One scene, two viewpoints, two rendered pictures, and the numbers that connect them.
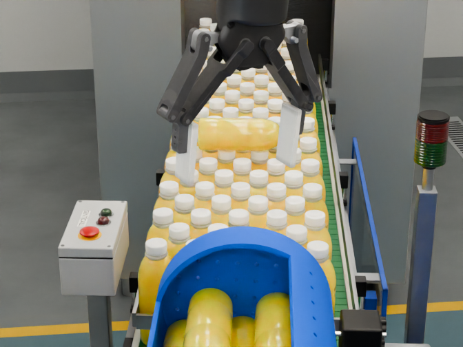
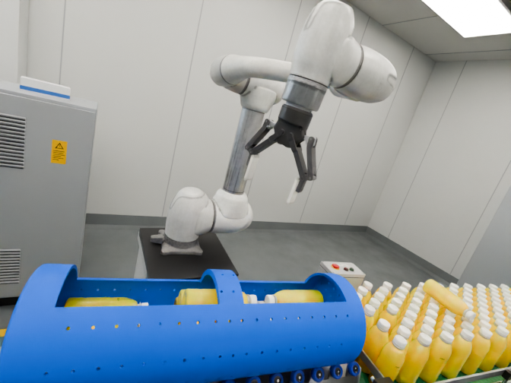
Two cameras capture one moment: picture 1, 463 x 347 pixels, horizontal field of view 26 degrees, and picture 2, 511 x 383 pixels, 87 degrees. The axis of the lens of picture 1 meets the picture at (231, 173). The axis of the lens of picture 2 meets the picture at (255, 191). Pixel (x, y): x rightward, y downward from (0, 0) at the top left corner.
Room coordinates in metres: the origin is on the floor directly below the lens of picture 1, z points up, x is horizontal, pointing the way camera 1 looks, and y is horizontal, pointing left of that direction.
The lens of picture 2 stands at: (0.71, -0.59, 1.67)
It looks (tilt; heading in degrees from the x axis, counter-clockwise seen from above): 15 degrees down; 64
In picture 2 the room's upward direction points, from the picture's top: 16 degrees clockwise
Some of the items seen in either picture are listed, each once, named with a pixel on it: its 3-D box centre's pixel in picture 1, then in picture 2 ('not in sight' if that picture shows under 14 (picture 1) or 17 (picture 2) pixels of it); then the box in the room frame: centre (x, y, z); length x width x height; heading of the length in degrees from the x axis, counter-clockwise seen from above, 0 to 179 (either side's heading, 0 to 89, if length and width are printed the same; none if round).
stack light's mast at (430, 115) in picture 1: (430, 152); not in sight; (1.84, -0.40, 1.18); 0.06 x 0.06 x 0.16
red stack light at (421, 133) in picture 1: (432, 129); not in sight; (1.84, -0.40, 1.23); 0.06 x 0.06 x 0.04
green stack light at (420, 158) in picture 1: (430, 149); not in sight; (1.84, -0.40, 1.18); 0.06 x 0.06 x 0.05
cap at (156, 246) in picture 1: (156, 247); not in sight; (1.60, 0.14, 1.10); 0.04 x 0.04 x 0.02
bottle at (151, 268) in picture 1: (158, 295); not in sight; (1.60, 0.14, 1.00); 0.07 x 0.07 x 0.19
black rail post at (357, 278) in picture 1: (359, 296); not in sight; (1.69, -0.25, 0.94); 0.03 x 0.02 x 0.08; 178
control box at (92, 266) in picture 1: (95, 246); (340, 276); (1.69, 0.26, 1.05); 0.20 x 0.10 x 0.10; 178
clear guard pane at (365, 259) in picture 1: (362, 294); not in sight; (2.10, -0.32, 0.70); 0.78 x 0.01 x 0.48; 178
